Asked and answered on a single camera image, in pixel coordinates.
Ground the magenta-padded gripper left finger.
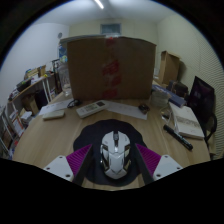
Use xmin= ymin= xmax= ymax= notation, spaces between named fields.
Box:
xmin=43 ymin=143 xmax=95 ymax=187

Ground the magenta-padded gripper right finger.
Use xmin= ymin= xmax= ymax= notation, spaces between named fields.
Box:
xmin=133 ymin=143 xmax=184 ymax=186

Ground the white and grey computer mouse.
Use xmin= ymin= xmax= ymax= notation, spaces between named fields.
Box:
xmin=99 ymin=130 xmax=132 ymax=180

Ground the black wavy-edged mouse pad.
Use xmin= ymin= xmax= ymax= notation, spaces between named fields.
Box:
xmin=72 ymin=118 xmax=148 ymax=187

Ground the black marker pen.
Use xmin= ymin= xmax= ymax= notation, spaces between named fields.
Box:
xmin=162 ymin=124 xmax=194 ymax=151

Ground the small beige flat box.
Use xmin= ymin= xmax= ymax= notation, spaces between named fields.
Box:
xmin=41 ymin=109 xmax=66 ymax=121

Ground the small dark round object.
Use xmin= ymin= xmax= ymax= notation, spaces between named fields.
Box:
xmin=138 ymin=103 xmax=151 ymax=115

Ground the white closed book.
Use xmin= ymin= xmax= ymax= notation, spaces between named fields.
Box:
xmin=168 ymin=101 xmax=206 ymax=140

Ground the white remote control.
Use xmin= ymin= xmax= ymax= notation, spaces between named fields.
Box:
xmin=75 ymin=100 xmax=110 ymax=119

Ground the blue book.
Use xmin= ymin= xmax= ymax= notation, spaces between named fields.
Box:
xmin=152 ymin=84 xmax=189 ymax=108

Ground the black office chair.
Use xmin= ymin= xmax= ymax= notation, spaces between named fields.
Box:
xmin=187 ymin=75 xmax=218 ymax=148

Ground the wooden shelf unit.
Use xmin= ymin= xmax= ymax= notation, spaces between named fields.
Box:
xmin=0 ymin=59 xmax=58 ymax=158

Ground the large brown cardboard box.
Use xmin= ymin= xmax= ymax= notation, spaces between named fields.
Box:
xmin=66 ymin=35 xmax=157 ymax=102

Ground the tall open cardboard box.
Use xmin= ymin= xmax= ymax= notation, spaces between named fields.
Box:
xmin=159 ymin=50 xmax=182 ymax=86

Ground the ceiling tube light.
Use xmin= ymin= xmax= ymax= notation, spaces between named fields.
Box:
xmin=93 ymin=0 xmax=105 ymax=10

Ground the frosted wall window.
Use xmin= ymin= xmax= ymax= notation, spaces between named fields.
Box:
xmin=100 ymin=23 xmax=122 ymax=35

